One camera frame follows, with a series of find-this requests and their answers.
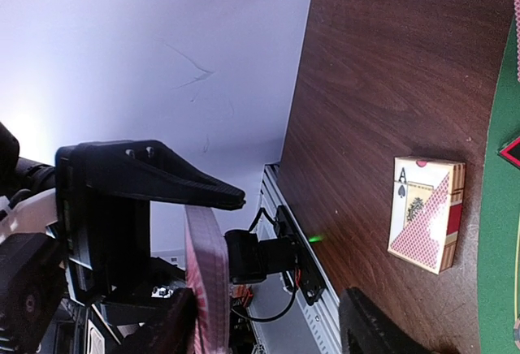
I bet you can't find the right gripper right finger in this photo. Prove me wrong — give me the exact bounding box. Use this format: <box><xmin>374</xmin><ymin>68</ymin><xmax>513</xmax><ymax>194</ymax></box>
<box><xmin>339</xmin><ymin>287</ymin><xmax>431</xmax><ymax>354</ymax></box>

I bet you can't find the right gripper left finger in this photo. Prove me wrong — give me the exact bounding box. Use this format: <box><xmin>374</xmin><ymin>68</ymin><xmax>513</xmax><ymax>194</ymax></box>
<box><xmin>113</xmin><ymin>288</ymin><xmax>197</xmax><ymax>354</ymax></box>

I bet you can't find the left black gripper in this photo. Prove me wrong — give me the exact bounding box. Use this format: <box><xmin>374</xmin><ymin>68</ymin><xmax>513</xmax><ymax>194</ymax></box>
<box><xmin>1</xmin><ymin>140</ymin><xmax>245</xmax><ymax>353</ymax></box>

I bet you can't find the red-backed card deck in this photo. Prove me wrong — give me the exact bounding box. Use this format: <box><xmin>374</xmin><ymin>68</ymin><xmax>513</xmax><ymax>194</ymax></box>
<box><xmin>185</xmin><ymin>205</ymin><xmax>230</xmax><ymax>353</ymax></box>

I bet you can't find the dealt red-backed card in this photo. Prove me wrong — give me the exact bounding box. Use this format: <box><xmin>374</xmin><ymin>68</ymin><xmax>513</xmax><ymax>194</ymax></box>
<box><xmin>513</xmin><ymin>0</ymin><xmax>520</xmax><ymax>82</ymax></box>

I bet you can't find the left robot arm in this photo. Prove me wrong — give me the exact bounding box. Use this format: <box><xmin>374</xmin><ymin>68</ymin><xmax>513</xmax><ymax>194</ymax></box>
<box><xmin>1</xmin><ymin>128</ymin><xmax>245</xmax><ymax>353</ymax></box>

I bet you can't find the card box under deck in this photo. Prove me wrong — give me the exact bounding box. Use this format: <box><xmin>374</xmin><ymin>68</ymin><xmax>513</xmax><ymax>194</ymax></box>
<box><xmin>388</xmin><ymin>157</ymin><xmax>466</xmax><ymax>274</ymax></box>

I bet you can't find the round green poker mat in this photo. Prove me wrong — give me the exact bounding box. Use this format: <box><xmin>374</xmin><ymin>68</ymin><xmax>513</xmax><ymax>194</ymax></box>
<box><xmin>477</xmin><ymin>24</ymin><xmax>519</xmax><ymax>353</ymax></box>

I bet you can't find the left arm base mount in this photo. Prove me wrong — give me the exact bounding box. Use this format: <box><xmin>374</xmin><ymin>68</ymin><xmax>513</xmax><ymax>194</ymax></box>
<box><xmin>224</xmin><ymin>205</ymin><xmax>327</xmax><ymax>306</ymax></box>

